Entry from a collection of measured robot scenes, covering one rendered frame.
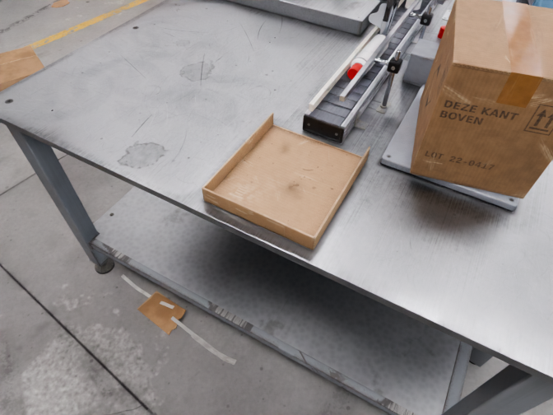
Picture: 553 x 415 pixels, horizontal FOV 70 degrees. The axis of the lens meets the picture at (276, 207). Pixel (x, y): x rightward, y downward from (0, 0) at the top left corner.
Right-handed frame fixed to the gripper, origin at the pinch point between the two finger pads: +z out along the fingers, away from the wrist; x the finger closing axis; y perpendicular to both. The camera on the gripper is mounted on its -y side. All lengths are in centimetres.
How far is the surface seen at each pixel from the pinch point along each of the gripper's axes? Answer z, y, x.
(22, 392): 128, 67, 82
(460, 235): 27, -37, 48
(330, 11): -1.1, 23.3, -15.9
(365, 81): 10.5, -2.2, 16.2
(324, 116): 17.4, 0.9, 35.0
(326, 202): 29, -10, 54
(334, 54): 9.3, 13.8, -1.8
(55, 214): 107, 120, 25
